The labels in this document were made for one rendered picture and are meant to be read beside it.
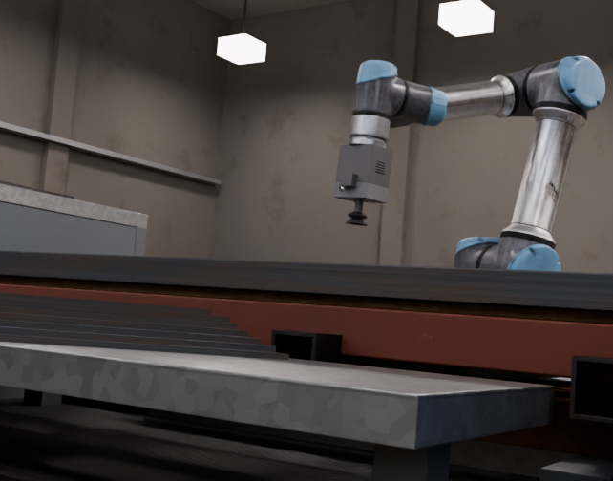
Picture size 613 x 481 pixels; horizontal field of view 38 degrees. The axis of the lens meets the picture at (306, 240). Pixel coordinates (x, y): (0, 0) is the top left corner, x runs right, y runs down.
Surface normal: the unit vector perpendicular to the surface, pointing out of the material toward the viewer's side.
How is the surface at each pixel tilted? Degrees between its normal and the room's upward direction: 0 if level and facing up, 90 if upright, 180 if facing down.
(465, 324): 90
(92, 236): 90
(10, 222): 90
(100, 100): 90
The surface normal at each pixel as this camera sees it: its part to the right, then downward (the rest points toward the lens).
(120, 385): -0.52, -0.12
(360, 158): -0.70, -0.14
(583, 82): 0.48, -0.11
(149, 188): 0.82, 0.01
